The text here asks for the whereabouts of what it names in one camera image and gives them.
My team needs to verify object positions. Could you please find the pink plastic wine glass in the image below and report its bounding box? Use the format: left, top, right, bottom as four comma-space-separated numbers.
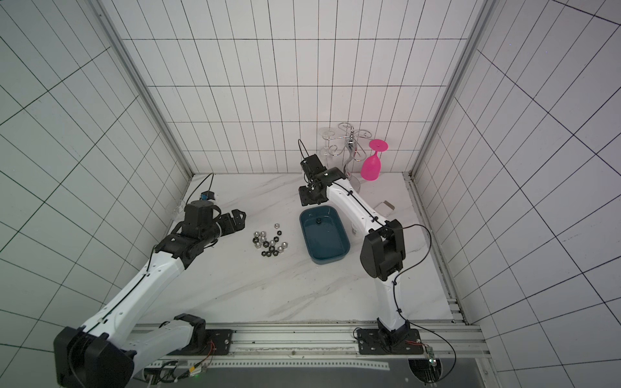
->
360, 139, 389, 181

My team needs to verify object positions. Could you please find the small white cube box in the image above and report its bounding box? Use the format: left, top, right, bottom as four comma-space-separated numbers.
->
377, 200, 395, 213

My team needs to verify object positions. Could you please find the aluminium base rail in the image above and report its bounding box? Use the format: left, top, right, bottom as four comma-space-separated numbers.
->
146, 320, 491, 370

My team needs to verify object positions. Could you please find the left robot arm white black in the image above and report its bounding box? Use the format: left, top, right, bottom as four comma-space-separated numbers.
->
53, 200, 247, 387

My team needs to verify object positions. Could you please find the clear hanging wine glass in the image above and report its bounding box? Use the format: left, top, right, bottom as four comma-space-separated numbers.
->
319, 127, 337, 164

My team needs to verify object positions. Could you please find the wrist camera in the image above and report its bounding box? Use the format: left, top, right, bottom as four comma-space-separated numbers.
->
300, 155, 326, 180
200, 191, 215, 202

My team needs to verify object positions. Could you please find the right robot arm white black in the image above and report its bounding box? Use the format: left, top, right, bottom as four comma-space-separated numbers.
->
299, 158, 425, 355

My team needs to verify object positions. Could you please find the teal storage box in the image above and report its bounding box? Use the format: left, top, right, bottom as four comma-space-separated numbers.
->
299, 205, 351, 265

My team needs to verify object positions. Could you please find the clear glass cup left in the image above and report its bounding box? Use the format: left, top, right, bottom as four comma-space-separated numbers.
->
165, 200, 185, 224

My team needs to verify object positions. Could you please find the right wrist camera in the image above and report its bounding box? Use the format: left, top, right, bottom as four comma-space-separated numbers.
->
300, 155, 326, 180

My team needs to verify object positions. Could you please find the silver wine glass rack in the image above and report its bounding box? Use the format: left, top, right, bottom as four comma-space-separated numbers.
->
337, 122, 371, 192

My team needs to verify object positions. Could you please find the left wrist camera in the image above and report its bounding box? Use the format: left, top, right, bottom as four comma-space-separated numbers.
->
200, 191, 215, 202

